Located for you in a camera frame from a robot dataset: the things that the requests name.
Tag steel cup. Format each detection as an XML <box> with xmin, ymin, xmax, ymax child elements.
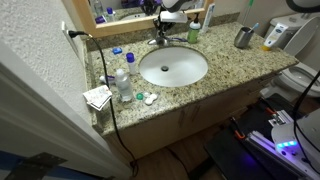
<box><xmin>233</xmin><ymin>26</ymin><xmax>256</xmax><ymax>50</ymax></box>

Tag chrome tap faucet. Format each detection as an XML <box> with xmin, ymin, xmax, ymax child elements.
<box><xmin>147</xmin><ymin>27</ymin><xmax>175</xmax><ymax>47</ymax></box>

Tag white door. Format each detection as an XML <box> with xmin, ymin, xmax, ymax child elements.
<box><xmin>0</xmin><ymin>39</ymin><xmax>133</xmax><ymax>180</ymax></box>

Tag wide white orange-capped tube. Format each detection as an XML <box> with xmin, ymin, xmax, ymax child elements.
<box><xmin>261</xmin><ymin>22</ymin><xmax>290</xmax><ymax>52</ymax></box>

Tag white wall outlet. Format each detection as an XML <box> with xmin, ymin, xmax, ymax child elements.
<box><xmin>60</xmin><ymin>20</ymin><xmax>81</xmax><ymax>56</ymax></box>

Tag wood-framed mirror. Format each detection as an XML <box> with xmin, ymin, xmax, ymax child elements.
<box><xmin>71</xmin><ymin>0</ymin><xmax>216</xmax><ymax>39</ymax></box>

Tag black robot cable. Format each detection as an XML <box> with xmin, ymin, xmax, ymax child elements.
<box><xmin>291</xmin><ymin>69</ymin><xmax>320</xmax><ymax>168</ymax></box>

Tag green soap pump bottle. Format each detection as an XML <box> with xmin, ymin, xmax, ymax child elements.
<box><xmin>186</xmin><ymin>12</ymin><xmax>202</xmax><ymax>45</ymax></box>

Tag clear plastic water bottle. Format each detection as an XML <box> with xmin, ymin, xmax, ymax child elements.
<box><xmin>114</xmin><ymin>68</ymin><xmax>135</xmax><ymax>103</ymax></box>

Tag small white blue-capped bottle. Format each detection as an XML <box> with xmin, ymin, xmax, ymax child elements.
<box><xmin>125</xmin><ymin>51</ymin><xmax>138</xmax><ymax>76</ymax></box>

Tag black power cable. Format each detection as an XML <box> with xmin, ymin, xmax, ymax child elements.
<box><xmin>67</xmin><ymin>29</ymin><xmax>140</xmax><ymax>178</ymax></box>

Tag dark metal door hinge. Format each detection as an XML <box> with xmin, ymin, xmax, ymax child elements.
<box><xmin>4</xmin><ymin>152</ymin><xmax>68</xmax><ymax>180</ymax></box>

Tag white toothpaste tube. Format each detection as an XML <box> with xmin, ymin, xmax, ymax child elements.
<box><xmin>200</xmin><ymin>2</ymin><xmax>217</xmax><ymax>34</ymax></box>

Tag aluminium robot base mount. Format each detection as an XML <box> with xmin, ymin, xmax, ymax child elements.
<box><xmin>245</xmin><ymin>109</ymin><xmax>320</xmax><ymax>180</ymax></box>

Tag beige vanity cabinet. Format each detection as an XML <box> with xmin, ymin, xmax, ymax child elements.
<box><xmin>99</xmin><ymin>72</ymin><xmax>279</xmax><ymax>165</ymax></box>

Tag light blue toothbrush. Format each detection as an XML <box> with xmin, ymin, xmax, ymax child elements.
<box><xmin>248</xmin><ymin>22</ymin><xmax>260</xmax><ymax>34</ymax></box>

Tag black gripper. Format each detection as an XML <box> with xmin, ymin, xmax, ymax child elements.
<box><xmin>152</xmin><ymin>19</ymin><xmax>177</xmax><ymax>37</ymax></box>

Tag small purple white tube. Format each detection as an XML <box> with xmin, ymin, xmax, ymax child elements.
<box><xmin>98</xmin><ymin>74</ymin><xmax>117</xmax><ymax>85</ymax></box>

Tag orange-handled clamp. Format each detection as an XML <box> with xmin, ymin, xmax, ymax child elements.
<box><xmin>229</xmin><ymin>116</ymin><xmax>247</xmax><ymax>141</ymax></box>
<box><xmin>262</xmin><ymin>106</ymin><xmax>282</xmax><ymax>118</ymax></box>

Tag blue bottle cap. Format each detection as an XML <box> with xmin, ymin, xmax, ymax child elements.
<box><xmin>111</xmin><ymin>46</ymin><xmax>124</xmax><ymax>56</ymax></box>

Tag white paper cards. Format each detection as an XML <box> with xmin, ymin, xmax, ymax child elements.
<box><xmin>82</xmin><ymin>84</ymin><xmax>114</xmax><ymax>112</ymax></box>

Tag white oval sink basin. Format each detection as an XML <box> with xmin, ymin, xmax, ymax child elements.
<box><xmin>138</xmin><ymin>45</ymin><xmax>210</xmax><ymax>89</ymax></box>

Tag white contact lens case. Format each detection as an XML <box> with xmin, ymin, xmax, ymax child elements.
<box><xmin>143</xmin><ymin>93</ymin><xmax>159</xmax><ymax>107</ymax></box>

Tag white toilet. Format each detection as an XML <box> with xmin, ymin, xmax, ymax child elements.
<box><xmin>259</xmin><ymin>13</ymin><xmax>320</xmax><ymax>103</ymax></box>

